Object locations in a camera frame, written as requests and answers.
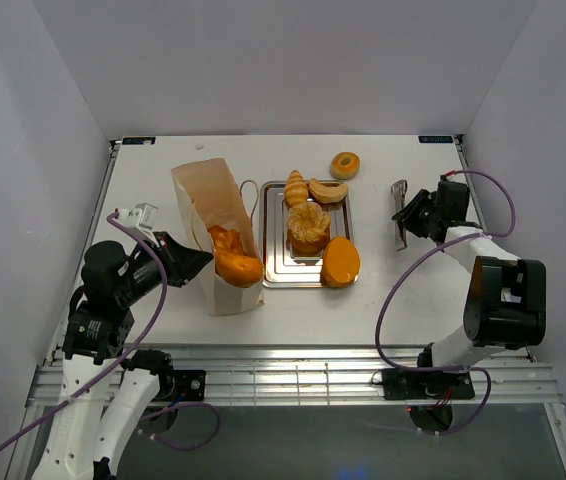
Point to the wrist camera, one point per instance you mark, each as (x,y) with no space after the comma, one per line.
(447,180)
(139,220)

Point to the glazed ring donut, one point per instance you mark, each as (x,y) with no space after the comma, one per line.
(345,166)

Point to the metal serving tongs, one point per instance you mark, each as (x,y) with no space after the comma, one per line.
(398,192)

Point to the sugared flower bun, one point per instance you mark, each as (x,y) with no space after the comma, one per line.
(308,226)

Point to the braided pastry piece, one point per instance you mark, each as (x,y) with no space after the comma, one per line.
(224,239)

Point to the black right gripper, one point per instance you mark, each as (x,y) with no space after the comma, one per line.
(407,217)

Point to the long scored baguette loaf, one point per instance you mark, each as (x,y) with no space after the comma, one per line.
(241,271)

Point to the aluminium table frame rail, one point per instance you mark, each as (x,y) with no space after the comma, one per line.
(339,376)

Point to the small croissant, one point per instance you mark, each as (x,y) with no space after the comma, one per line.
(296,189)

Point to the round smooth bun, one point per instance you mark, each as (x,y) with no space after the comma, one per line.
(340,263)

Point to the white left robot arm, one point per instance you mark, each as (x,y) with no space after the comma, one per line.
(104,389)

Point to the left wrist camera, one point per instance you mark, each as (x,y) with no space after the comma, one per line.
(139,220)

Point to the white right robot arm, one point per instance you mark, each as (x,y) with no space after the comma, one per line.
(505,307)

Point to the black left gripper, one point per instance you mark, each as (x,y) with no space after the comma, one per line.
(181,261)

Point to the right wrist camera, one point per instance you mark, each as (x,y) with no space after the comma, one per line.
(447,180)

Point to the beige paper bag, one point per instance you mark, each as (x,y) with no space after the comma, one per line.
(216,221)

